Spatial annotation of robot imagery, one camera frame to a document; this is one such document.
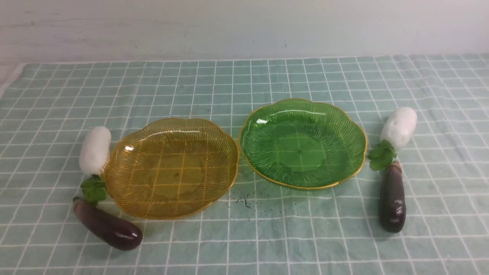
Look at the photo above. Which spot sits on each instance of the purple eggplant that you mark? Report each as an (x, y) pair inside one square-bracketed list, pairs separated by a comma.
[(392, 206), (116, 232)]

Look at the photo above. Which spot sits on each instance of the amber plastic plate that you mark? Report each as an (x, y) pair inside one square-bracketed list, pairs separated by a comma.
[(171, 169)]

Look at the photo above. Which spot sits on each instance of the white radish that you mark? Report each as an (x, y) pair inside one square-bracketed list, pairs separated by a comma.
[(395, 135), (93, 157)]

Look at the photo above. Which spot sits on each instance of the green plastic plate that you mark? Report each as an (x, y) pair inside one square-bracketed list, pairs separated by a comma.
[(304, 145)]

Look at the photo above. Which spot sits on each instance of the green checkered tablecloth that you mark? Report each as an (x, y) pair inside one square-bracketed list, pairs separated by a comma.
[(257, 228)]

